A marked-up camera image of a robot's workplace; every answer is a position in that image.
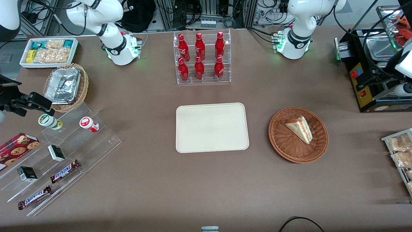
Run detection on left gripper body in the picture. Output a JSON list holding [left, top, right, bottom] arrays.
[[384, 42, 412, 81]]

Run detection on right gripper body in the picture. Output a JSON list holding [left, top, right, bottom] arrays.
[[0, 74, 22, 107]]

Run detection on triangular sandwich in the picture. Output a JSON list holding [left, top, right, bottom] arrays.
[[285, 116, 313, 144]]

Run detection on aluminium foil tray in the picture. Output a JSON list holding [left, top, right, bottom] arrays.
[[44, 67, 81, 105]]

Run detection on light wicker basket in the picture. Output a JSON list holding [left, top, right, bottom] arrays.
[[43, 63, 89, 113]]

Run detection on round brown wicker basket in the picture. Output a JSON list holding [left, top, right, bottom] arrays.
[[268, 107, 329, 163]]

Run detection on beige plastic tray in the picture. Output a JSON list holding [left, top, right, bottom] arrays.
[[176, 102, 249, 153]]

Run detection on green lid white bottle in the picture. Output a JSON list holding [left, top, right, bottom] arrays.
[[38, 114, 63, 131]]

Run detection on red food pieces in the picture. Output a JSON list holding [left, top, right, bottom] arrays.
[[397, 14, 412, 46]]

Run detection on red cookie box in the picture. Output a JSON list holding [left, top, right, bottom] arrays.
[[0, 133, 40, 172]]

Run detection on clear cracker bag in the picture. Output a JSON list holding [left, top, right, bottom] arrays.
[[45, 39, 65, 50], [33, 48, 71, 64]]

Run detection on red lid white bottle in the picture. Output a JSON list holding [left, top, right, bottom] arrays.
[[80, 117, 100, 133]]

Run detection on small black box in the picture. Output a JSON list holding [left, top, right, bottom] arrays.
[[17, 166, 38, 183], [48, 145, 66, 162]]

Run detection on white snack bin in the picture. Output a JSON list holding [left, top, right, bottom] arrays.
[[19, 38, 79, 70]]

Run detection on clear acrylic stepped stand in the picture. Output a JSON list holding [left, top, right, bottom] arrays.
[[0, 102, 122, 217]]

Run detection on Snickers chocolate bar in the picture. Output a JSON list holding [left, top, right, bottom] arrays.
[[18, 186, 52, 210], [50, 159, 80, 184]]

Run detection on black bag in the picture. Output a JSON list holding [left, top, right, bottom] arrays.
[[120, 0, 157, 33]]

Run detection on red cola bottle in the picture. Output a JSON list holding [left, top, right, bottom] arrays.
[[215, 31, 225, 60], [178, 34, 190, 62], [194, 56, 205, 80], [195, 32, 206, 62], [214, 56, 225, 81], [178, 57, 190, 82]]

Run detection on clear acrylic bottle rack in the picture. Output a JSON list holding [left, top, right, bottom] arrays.
[[173, 29, 231, 85]]

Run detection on grey wire rack tray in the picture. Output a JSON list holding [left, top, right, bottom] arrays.
[[381, 128, 412, 197]]

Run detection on aluminium profile frame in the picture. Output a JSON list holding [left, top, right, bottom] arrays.
[[156, 0, 258, 31]]

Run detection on black cable loop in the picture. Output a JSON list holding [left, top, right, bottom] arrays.
[[278, 216, 325, 232]]

